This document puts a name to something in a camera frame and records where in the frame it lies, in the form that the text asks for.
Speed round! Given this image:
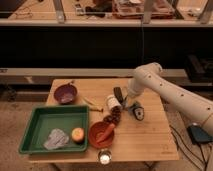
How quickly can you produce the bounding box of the orange bowl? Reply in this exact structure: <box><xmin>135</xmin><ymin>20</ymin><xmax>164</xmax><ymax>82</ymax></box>
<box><xmin>88</xmin><ymin>122</ymin><xmax>114</xmax><ymax>149</ymax></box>

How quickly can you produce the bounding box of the small metal cup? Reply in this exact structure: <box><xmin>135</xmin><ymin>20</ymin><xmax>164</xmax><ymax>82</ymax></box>
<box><xmin>98</xmin><ymin>149</ymin><xmax>112</xmax><ymax>165</ymax></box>

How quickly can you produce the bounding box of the purple bowl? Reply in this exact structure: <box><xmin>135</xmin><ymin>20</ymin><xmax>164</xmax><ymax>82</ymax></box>
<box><xmin>54</xmin><ymin>84</ymin><xmax>78</xmax><ymax>104</ymax></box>

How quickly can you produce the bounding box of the green plastic tray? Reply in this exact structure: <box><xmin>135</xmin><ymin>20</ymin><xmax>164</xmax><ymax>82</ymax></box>
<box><xmin>19</xmin><ymin>105</ymin><xmax>89</xmax><ymax>154</ymax></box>

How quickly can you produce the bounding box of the dark grape bunch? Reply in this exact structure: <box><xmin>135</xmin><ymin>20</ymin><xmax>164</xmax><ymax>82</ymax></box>
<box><xmin>103</xmin><ymin>107</ymin><xmax>121</xmax><ymax>125</ymax></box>

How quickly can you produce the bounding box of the black power adapter box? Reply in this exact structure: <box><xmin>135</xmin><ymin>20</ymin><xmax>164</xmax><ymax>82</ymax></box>
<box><xmin>187</xmin><ymin>125</ymin><xmax>213</xmax><ymax>144</ymax></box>

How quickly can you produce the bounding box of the white pill bottle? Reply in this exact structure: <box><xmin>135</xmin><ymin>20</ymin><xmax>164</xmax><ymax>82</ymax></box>
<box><xmin>106</xmin><ymin>95</ymin><xmax>122</xmax><ymax>112</ymax></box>

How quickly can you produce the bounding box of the orange carrot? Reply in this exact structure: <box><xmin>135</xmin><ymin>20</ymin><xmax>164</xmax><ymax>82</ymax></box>
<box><xmin>97</xmin><ymin>123</ymin><xmax>115</xmax><ymax>143</ymax></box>

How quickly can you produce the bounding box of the grey crumpled cloth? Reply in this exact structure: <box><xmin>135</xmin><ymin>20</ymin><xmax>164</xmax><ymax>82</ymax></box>
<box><xmin>43</xmin><ymin>129</ymin><xmax>69</xmax><ymax>150</ymax></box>

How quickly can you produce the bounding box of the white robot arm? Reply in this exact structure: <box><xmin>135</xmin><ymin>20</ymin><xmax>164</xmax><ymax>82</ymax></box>
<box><xmin>127</xmin><ymin>62</ymin><xmax>213</xmax><ymax>136</ymax></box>

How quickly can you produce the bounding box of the black cable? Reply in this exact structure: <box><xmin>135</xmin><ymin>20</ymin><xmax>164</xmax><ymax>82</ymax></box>
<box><xmin>169</xmin><ymin>124</ymin><xmax>213</xmax><ymax>171</ymax></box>

